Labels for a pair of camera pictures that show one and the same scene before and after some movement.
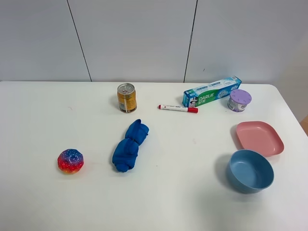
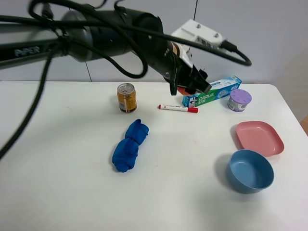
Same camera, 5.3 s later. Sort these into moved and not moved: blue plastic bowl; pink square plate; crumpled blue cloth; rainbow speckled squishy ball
Moved: rainbow speckled squishy ball
Not moved: crumpled blue cloth; blue plastic bowl; pink square plate
